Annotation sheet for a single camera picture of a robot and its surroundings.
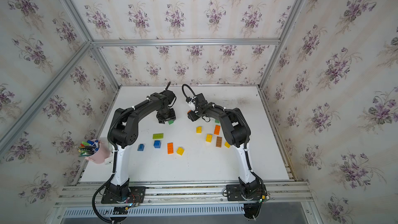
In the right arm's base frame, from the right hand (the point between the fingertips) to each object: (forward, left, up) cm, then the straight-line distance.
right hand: (195, 113), depth 104 cm
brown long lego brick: (-20, -15, 0) cm, 25 cm away
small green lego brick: (-8, +15, +2) cm, 17 cm away
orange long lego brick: (-25, +13, 0) cm, 28 cm away
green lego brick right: (-7, -15, +1) cm, 16 cm away
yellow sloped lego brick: (-27, +7, +1) cm, 28 cm away
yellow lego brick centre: (-19, -9, +2) cm, 21 cm away
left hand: (-7, +15, +1) cm, 17 cm away
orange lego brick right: (-12, -15, 0) cm, 19 cm away
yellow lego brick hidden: (-23, -20, +1) cm, 30 cm away
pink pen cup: (-33, +48, +7) cm, 59 cm away
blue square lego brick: (-24, +21, +3) cm, 32 cm away
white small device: (-33, +45, +2) cm, 56 cm away
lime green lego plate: (-18, +22, +1) cm, 28 cm away
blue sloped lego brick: (-26, +29, +3) cm, 39 cm away
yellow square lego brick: (-13, -3, +1) cm, 13 cm away
